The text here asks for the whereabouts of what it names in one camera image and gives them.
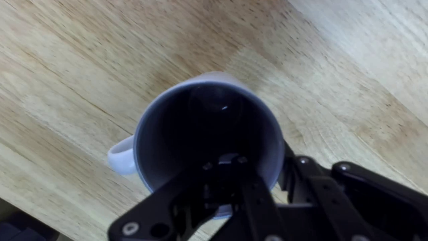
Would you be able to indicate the white ceramic mug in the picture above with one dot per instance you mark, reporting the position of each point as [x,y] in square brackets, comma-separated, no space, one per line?
[212,118]

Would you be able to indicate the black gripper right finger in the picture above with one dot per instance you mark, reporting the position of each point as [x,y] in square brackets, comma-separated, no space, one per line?
[348,202]

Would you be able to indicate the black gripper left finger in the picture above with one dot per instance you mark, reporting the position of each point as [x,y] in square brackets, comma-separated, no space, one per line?
[192,198]

